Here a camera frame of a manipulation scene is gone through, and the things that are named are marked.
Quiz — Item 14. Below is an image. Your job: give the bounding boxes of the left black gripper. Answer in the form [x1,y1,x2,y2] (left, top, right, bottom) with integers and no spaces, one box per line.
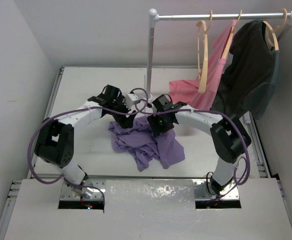
[109,96,136,128]

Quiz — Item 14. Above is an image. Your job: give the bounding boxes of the purple t shirt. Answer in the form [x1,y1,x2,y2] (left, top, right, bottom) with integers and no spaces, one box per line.
[108,116,186,172]

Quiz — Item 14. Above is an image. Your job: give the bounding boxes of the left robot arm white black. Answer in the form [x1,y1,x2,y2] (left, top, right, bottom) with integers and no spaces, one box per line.
[34,85,139,187]

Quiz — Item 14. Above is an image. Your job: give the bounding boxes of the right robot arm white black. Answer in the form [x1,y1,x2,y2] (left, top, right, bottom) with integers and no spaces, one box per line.
[147,94,252,196]

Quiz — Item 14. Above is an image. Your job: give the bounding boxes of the pink t shirt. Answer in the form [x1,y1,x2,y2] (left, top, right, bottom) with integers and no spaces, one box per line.
[168,19,238,111]

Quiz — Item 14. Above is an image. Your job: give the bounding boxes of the wooden hanger holding pink shirt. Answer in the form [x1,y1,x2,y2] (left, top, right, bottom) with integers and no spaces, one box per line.
[221,9,243,60]

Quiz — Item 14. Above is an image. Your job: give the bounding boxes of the dark grey t shirt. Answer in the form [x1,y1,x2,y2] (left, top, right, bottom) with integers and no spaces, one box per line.
[210,20,280,120]

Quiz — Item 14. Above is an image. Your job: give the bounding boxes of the wooden hanger holding dark shirt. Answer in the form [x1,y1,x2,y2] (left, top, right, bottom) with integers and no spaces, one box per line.
[263,8,288,51]

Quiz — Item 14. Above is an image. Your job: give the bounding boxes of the silver clothes rack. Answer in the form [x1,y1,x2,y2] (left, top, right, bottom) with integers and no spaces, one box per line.
[145,8,292,95]

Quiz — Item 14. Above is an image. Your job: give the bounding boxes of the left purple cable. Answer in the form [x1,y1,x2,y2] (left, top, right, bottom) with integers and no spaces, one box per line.
[27,87,162,186]

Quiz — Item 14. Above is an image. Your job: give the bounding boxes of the purple cable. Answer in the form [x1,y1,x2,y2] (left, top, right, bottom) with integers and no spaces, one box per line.
[27,87,162,186]
[134,98,251,201]

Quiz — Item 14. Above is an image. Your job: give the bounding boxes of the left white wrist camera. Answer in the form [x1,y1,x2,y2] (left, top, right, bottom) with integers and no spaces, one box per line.
[124,93,141,110]

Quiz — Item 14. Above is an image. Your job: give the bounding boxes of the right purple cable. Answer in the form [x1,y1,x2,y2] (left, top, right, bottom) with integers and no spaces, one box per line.
[134,98,251,201]

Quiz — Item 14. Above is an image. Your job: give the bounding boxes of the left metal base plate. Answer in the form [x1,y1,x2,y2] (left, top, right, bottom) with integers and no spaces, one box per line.
[59,180,106,201]

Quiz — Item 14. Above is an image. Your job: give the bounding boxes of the metal base plate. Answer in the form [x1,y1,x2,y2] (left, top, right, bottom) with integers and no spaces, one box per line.
[59,180,106,201]
[192,178,240,201]

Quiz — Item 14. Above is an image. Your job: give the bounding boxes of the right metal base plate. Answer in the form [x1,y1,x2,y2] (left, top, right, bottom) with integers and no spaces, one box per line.
[192,178,240,201]

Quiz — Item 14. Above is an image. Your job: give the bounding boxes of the aluminium table frame rail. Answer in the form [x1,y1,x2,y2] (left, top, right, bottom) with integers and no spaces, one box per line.
[0,66,65,240]

